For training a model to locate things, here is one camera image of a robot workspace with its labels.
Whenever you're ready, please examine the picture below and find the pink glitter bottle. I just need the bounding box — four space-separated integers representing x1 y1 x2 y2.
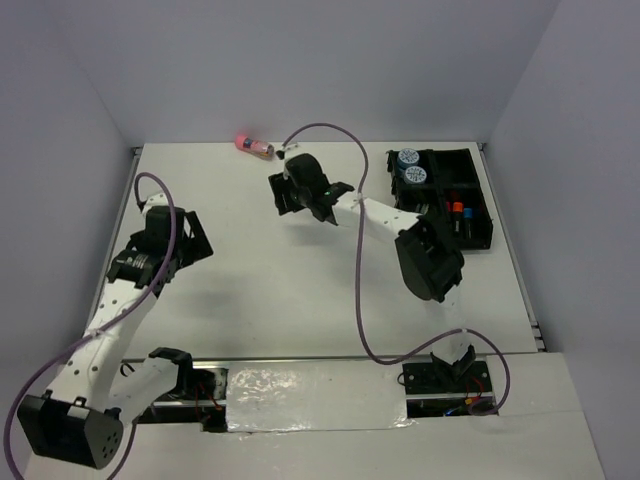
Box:
234 133 275 159

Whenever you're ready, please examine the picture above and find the blue glitter jar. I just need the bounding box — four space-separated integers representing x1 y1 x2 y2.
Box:
397 148 420 169
403 166 428 185

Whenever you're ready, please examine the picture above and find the orange highlighter marker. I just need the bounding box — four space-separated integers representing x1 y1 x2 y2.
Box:
450 201 464 238

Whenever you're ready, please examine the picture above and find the blue highlighter marker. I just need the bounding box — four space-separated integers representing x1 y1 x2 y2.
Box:
463 207 474 240

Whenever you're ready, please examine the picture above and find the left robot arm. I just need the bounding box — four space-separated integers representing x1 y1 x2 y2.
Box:
17 205 213 470

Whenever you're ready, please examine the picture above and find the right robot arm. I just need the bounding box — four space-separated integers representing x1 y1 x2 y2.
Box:
269 149 476 391

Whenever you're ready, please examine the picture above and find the black divided organizer tray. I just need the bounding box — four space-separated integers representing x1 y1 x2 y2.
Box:
387 148 493 251

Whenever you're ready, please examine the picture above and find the silver foil tape strip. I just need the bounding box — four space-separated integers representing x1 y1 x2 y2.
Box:
226 360 412 433

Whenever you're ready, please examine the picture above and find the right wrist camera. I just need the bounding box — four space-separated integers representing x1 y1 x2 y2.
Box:
275 142 299 161

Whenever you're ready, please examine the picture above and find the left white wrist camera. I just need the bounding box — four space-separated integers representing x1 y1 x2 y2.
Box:
139 191 169 216

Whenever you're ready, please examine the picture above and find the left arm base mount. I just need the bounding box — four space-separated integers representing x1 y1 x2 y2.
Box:
138 367 229 433

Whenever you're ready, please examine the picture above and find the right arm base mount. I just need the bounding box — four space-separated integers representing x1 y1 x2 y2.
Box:
396 361 496 419

